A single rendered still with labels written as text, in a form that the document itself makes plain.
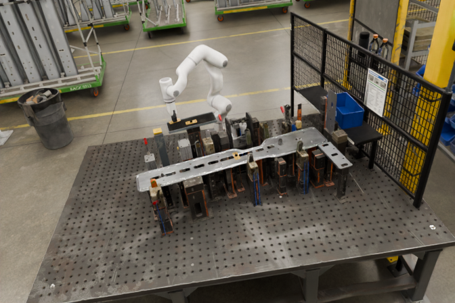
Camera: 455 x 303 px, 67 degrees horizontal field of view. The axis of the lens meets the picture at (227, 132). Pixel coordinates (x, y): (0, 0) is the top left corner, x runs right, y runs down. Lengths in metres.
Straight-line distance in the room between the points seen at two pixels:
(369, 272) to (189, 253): 1.48
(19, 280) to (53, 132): 2.02
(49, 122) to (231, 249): 3.29
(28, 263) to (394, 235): 3.02
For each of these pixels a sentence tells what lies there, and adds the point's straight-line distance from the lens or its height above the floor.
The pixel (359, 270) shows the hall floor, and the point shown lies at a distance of 3.10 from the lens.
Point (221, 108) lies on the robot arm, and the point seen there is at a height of 1.14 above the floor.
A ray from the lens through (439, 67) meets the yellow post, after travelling 2.23.
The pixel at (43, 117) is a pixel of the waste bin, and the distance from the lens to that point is 4.89.
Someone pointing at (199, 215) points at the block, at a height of 0.74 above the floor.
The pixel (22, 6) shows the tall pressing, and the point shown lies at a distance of 6.39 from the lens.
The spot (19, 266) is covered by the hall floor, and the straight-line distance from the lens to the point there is 3.80.
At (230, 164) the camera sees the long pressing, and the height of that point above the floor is 1.00.
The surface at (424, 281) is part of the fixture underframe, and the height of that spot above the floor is 0.26.
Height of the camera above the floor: 2.51
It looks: 34 degrees down
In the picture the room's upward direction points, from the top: 7 degrees counter-clockwise
